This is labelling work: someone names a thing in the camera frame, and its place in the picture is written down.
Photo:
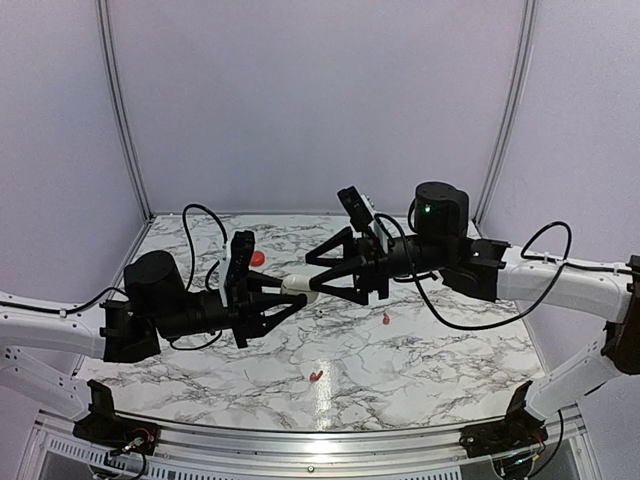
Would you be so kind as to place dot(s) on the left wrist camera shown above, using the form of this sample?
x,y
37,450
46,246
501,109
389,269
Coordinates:
x,y
234,266

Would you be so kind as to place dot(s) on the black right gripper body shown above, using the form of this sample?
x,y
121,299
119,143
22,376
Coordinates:
x,y
379,268

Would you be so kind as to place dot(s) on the red bottle cap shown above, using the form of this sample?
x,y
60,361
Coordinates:
x,y
258,259

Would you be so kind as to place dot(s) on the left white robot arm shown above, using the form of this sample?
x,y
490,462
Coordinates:
x,y
74,330

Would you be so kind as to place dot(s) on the white earbud charging case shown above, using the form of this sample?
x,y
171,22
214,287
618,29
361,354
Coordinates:
x,y
297,284

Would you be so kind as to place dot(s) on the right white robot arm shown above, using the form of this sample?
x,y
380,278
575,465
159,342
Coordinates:
x,y
608,290

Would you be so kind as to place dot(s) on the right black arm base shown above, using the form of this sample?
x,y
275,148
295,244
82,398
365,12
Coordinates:
x,y
517,429

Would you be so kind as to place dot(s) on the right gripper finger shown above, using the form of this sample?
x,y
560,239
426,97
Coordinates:
x,y
343,239
335,269

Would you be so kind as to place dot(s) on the front aluminium rail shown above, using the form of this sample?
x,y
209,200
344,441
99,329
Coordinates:
x,y
185,451

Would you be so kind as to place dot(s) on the left aluminium frame post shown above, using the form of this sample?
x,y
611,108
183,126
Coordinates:
x,y
118,104

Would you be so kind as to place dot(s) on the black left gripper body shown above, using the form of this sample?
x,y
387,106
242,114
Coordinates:
x,y
180,323

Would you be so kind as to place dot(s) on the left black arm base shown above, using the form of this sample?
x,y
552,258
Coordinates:
x,y
103,426

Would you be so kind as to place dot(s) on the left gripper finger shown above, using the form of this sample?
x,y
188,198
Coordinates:
x,y
262,284
272,309

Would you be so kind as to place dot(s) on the red ear hook front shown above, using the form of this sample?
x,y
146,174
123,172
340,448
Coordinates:
x,y
316,376

